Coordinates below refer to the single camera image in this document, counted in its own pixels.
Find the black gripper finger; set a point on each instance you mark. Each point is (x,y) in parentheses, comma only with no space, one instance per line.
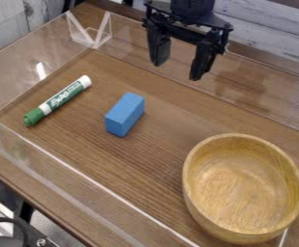
(159,44)
(203,60)

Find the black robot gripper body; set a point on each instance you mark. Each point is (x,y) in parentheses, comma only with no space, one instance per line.
(187,20)

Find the blue rectangular block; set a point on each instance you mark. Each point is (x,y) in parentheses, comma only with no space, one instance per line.
(125,114)

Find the brown wooden bowl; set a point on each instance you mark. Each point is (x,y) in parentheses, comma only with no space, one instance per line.
(241,188)

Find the green Expo marker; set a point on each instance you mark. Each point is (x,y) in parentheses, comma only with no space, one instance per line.
(48,106)

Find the black metal table leg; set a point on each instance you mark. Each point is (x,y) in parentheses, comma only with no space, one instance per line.
(26,211)

